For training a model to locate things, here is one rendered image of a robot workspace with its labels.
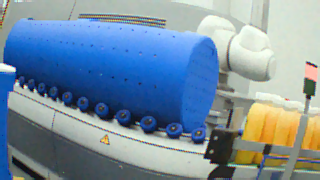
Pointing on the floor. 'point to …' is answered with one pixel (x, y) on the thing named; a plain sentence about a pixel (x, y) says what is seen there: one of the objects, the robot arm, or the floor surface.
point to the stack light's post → (296, 147)
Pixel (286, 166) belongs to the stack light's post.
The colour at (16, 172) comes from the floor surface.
